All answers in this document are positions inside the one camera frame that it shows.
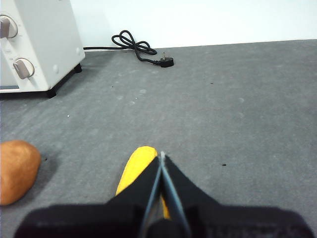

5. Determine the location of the white toaster oven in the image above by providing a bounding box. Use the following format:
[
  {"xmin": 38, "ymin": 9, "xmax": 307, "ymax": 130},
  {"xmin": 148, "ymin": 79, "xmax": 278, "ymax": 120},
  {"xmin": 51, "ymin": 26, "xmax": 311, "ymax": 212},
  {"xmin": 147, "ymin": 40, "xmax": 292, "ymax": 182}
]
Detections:
[{"xmin": 0, "ymin": 0, "xmax": 86, "ymax": 99}]

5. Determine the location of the brown potato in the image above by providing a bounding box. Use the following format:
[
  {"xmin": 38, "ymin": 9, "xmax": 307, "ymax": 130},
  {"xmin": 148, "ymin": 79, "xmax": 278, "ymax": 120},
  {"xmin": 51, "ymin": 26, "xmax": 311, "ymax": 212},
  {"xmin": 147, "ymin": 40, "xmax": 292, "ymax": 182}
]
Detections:
[{"xmin": 0, "ymin": 140, "xmax": 42, "ymax": 206}]

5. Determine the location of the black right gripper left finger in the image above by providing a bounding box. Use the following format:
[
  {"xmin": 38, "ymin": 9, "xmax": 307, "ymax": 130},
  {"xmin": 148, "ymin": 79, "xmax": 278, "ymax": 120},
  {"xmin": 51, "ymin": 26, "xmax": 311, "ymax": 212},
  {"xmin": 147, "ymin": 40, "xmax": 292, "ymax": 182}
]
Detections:
[{"xmin": 14, "ymin": 155, "xmax": 162, "ymax": 238}]

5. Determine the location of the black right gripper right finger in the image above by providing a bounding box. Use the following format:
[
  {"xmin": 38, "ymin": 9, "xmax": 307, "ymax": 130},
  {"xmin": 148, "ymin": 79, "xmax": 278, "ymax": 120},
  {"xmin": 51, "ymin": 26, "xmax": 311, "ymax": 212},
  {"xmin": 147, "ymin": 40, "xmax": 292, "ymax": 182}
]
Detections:
[{"xmin": 162, "ymin": 153, "xmax": 315, "ymax": 238}]

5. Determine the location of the yellow corn cob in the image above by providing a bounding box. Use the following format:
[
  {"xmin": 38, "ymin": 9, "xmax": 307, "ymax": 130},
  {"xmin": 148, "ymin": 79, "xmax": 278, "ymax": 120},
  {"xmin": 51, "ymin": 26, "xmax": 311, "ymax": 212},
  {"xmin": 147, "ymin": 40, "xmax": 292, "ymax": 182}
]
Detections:
[{"xmin": 115, "ymin": 146, "xmax": 172, "ymax": 220}]

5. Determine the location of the beige oven knob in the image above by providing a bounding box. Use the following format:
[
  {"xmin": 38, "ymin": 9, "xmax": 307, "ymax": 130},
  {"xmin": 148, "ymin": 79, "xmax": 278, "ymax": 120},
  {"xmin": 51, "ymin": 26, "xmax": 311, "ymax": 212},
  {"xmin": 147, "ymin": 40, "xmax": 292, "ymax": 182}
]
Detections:
[
  {"xmin": 0, "ymin": 14, "xmax": 19, "ymax": 39},
  {"xmin": 12, "ymin": 58, "xmax": 36, "ymax": 80}
]

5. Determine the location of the black power cable with plug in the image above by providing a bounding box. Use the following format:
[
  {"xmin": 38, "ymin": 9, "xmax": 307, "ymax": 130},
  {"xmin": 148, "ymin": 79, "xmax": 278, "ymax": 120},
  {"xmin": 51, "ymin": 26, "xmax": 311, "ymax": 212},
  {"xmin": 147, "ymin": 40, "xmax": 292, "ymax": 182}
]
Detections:
[{"xmin": 83, "ymin": 30, "xmax": 175, "ymax": 68}]

